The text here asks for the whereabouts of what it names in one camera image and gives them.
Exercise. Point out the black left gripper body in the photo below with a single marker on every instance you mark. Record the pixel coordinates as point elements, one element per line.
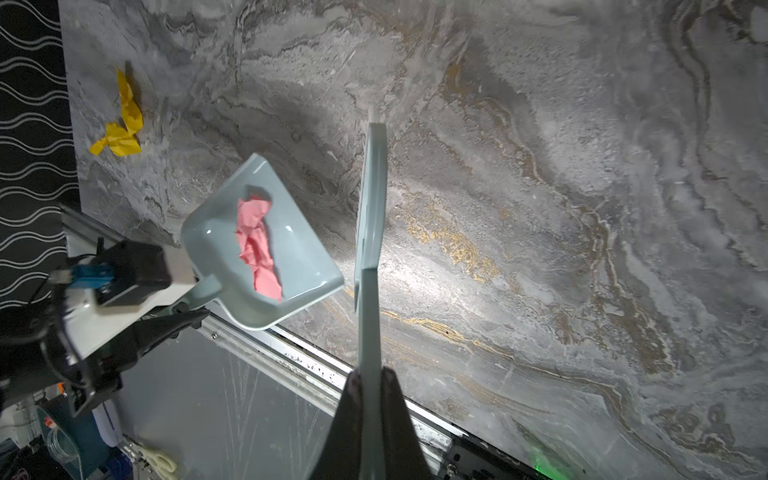
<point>92,380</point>

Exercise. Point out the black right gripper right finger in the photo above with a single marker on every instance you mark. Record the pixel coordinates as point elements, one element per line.
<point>403,455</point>

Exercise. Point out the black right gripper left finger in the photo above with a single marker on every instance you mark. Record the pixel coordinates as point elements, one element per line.
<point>340,457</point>

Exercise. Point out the teal dustpan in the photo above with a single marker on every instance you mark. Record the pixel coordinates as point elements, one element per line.
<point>304,268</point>

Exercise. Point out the teal hand brush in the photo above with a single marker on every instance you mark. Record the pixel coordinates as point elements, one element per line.
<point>369,237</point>

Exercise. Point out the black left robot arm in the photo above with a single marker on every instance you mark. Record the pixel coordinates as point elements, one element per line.
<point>31,365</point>

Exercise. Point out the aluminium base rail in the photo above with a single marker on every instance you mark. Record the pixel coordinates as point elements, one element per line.
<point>318,377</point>

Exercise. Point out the scissors with yellow handles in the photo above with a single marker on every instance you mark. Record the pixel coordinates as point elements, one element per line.
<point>148,463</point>

